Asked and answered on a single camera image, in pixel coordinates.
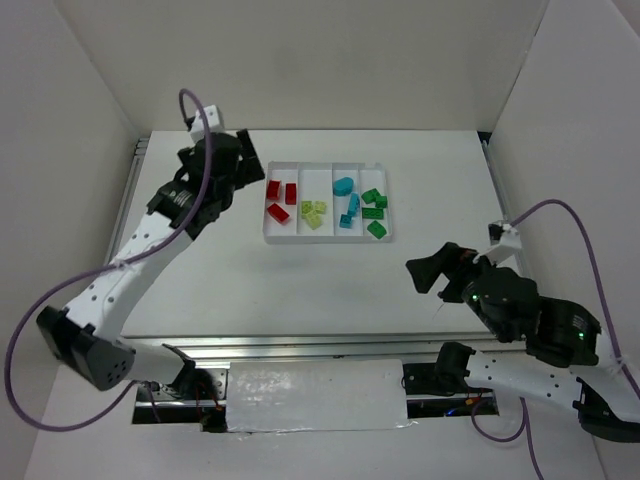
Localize red flower cylinder lego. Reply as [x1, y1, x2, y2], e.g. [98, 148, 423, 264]
[266, 180, 281, 202]

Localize red studded lego brick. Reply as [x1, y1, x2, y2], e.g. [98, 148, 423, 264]
[284, 183, 297, 206]

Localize red sloped lego brick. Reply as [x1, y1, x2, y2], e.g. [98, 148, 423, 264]
[266, 203, 290, 225]

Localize lime sloped lego brick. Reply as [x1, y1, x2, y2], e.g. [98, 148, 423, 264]
[300, 200, 314, 218]

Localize green lego brick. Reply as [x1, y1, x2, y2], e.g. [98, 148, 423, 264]
[361, 188, 380, 204]
[367, 220, 387, 240]

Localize blue oval lego block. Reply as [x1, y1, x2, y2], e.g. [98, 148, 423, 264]
[332, 177, 354, 197]

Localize small blue lego brick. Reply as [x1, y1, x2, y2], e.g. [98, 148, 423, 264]
[339, 214, 353, 229]

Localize blue long lego brick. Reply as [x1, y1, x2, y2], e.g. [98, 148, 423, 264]
[347, 193, 360, 217]

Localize green long lego plate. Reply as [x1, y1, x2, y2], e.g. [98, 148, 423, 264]
[361, 208, 385, 220]

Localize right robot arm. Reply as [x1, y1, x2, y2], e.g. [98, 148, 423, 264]
[406, 242, 639, 443]

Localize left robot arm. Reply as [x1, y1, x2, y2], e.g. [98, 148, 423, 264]
[36, 130, 265, 395]

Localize white four-compartment tray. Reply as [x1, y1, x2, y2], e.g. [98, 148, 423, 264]
[262, 162, 393, 245]

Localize white tape sheet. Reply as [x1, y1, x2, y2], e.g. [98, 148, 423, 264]
[226, 359, 410, 433]

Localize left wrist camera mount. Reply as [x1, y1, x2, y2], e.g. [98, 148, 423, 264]
[187, 105, 225, 144]

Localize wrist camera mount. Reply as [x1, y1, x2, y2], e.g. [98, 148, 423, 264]
[187, 105, 225, 144]
[485, 221, 522, 265]

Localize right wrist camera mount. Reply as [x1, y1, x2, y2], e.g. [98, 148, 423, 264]
[485, 221, 522, 265]

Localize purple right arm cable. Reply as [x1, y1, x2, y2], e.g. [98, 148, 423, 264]
[472, 199, 640, 480]

